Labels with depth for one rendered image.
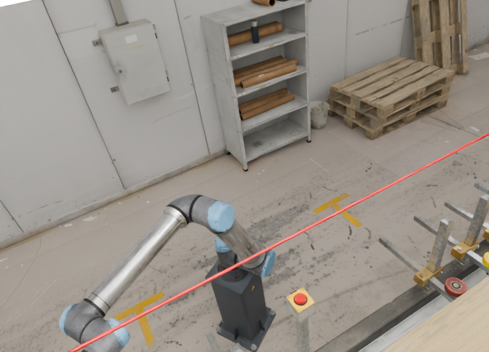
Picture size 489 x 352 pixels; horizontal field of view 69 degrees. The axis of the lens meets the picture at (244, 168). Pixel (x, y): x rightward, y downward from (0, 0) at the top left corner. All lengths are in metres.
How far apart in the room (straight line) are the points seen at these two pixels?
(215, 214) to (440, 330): 0.99
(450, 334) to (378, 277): 1.28
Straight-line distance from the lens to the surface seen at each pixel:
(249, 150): 3.94
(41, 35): 3.31
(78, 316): 1.30
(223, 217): 1.40
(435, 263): 1.89
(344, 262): 2.96
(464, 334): 1.72
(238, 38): 3.54
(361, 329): 1.87
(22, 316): 3.44
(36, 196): 3.84
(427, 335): 1.68
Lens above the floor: 2.33
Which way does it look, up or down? 37 degrees down
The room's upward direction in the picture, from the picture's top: 9 degrees counter-clockwise
